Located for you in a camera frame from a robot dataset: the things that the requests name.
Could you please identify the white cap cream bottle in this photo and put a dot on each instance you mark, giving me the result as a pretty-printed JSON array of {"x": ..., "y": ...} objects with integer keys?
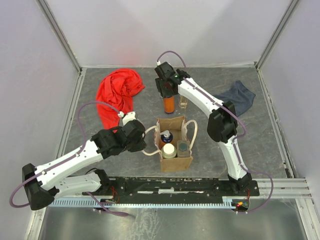
[{"x": 169, "y": 151}]

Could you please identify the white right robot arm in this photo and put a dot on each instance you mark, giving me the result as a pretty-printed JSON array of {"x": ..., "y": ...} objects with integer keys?
[{"x": 222, "y": 120}]

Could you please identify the clear yellow liquid bottle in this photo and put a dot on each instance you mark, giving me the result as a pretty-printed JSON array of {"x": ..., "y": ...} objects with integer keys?
[{"x": 183, "y": 102}]

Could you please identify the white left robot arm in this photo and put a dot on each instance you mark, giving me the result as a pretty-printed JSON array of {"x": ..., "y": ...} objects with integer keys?
[{"x": 48, "y": 182}]

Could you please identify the right aluminium frame post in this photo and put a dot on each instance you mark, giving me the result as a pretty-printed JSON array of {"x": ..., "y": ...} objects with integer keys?
[{"x": 289, "y": 11}]

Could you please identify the left aluminium frame post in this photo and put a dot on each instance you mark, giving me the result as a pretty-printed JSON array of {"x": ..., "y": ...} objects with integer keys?
[{"x": 46, "y": 10}]

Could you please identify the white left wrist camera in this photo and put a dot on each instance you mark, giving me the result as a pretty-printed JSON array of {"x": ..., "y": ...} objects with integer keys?
[{"x": 127, "y": 117}]

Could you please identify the square clear dark-cap bottle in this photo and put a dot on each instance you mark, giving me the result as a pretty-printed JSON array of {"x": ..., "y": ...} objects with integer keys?
[{"x": 183, "y": 149}]

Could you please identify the aluminium frame post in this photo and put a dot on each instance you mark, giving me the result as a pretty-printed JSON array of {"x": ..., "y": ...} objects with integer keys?
[
  {"x": 289, "y": 11},
  {"x": 46, "y": 10}
]

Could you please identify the red cloth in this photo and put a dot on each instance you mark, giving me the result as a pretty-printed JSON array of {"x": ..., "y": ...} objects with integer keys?
[{"x": 117, "y": 89}]

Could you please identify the dark blue cloth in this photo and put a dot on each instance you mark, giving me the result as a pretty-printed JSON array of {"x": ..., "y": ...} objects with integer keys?
[{"x": 239, "y": 95}]

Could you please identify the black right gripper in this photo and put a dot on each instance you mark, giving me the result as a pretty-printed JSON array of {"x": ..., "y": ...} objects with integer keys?
[{"x": 167, "y": 92}]

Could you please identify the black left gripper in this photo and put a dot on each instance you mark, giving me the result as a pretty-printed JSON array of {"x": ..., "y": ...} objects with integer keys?
[{"x": 139, "y": 144}]

